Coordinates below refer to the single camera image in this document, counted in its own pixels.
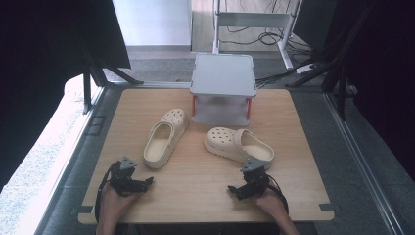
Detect person's right hand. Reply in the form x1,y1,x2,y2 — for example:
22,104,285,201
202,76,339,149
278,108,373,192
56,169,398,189
254,188,291,225

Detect black curtain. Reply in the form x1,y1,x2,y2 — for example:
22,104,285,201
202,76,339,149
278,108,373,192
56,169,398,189
0,0,132,194
293,0,415,182

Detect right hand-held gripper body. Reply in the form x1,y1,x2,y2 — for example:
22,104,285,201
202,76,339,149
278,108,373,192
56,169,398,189
240,157,272,198

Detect aluminium frame rail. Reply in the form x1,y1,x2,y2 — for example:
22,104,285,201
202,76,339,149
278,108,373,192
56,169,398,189
322,92,406,235
33,85,110,235

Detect person's left hand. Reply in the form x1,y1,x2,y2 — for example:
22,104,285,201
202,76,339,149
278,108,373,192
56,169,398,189
97,183,139,227

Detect black metal stand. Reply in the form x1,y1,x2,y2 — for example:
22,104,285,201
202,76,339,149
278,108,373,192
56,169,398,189
81,52,145,116
286,3,376,122

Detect white power strip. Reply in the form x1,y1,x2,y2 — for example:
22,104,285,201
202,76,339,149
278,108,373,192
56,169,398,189
295,63,317,75

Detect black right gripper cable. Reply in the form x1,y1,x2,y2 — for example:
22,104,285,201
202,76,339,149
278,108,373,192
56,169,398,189
266,174,290,214

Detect cream clog shoe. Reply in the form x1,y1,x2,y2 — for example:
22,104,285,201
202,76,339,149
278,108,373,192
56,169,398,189
204,126,276,171
143,108,190,170

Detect black cable bundle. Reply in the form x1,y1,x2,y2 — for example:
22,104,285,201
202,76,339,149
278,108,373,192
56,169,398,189
255,56,329,90

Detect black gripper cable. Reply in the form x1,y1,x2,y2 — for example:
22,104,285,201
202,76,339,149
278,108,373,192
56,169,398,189
93,161,119,224
266,174,290,214

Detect black floor cables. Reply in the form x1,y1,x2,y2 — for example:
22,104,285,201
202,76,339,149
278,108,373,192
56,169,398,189
217,0,315,47

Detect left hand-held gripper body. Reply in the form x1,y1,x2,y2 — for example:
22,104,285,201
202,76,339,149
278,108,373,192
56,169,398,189
108,156,147,198

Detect grey shoe rack orange posts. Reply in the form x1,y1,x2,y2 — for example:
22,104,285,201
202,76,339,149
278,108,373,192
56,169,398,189
189,53,257,127

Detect white metal stand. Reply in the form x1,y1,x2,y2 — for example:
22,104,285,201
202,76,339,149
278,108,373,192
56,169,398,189
212,0,303,71

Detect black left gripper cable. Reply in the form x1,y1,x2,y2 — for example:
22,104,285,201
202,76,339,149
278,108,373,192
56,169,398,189
93,161,119,224

